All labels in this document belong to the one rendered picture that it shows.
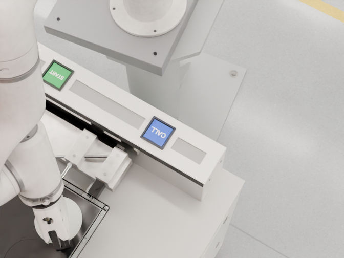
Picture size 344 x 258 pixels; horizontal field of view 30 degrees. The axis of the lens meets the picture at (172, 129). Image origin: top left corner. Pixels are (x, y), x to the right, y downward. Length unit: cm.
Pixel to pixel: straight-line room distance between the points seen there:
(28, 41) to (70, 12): 72
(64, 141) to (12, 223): 22
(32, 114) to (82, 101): 40
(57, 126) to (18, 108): 49
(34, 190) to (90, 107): 29
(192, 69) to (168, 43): 93
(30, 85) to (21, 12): 14
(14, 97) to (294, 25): 180
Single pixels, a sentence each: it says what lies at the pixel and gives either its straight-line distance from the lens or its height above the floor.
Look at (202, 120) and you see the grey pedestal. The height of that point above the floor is 1.
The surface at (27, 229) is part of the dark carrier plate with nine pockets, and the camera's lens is 139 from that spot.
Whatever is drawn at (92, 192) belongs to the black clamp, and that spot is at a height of 90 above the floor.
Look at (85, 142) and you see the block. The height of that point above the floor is 91.
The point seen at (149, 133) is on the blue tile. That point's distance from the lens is 135.
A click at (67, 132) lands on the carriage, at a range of 146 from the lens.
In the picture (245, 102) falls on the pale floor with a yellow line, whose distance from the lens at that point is 244.
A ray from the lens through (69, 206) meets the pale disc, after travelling 139.
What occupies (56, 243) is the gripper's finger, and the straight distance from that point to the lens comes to 128.
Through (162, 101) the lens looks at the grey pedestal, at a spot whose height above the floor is 44.
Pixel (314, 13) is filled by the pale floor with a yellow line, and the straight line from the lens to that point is 267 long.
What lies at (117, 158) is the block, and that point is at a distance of 140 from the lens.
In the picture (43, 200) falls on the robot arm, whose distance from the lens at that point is 119.
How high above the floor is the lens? 223
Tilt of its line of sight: 69 degrees down
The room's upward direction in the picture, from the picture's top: 1 degrees counter-clockwise
